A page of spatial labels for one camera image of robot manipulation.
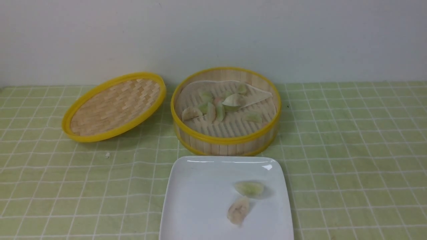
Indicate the white square plate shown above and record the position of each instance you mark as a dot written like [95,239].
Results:
[201,189]

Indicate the pale green dumpling centre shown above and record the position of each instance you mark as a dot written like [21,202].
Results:
[212,111]

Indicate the pale green dumpling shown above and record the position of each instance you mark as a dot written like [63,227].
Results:
[254,117]
[212,111]

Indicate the yellow rimmed bamboo steamer basket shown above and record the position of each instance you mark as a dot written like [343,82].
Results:
[248,145]

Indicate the white steamer liner cloth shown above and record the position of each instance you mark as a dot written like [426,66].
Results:
[256,100]

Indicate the white dumpling left edge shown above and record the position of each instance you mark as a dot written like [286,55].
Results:
[191,113]

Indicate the pale green dumpling right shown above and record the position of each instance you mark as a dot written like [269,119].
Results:
[254,117]

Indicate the small green dumpling top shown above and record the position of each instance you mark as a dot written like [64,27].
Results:
[241,89]

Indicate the yellow rimmed bamboo steamer lid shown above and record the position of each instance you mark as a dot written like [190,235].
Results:
[114,107]

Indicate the green checkered tablecloth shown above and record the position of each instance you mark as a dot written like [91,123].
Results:
[353,156]

